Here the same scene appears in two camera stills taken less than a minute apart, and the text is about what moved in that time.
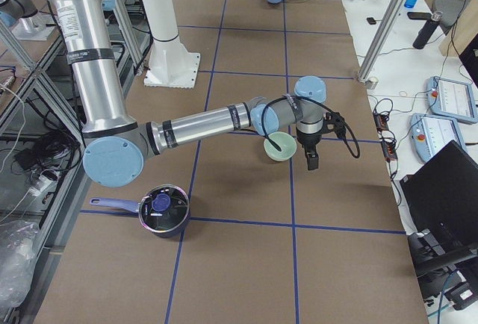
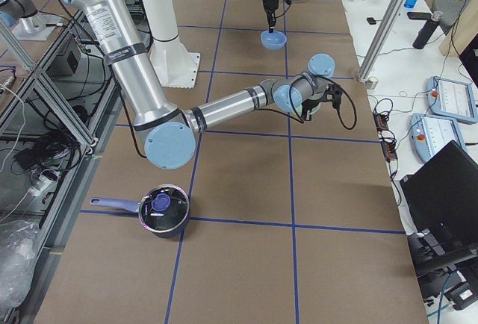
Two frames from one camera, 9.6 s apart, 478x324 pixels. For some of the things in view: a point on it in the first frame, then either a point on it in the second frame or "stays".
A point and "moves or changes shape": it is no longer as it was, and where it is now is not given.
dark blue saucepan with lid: x=164 y=210 stays
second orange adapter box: x=389 y=151 stays
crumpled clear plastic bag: x=18 y=244 stays
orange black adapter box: x=381 y=122 stays
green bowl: x=286 y=142 moves or changes shape
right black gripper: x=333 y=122 → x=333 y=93
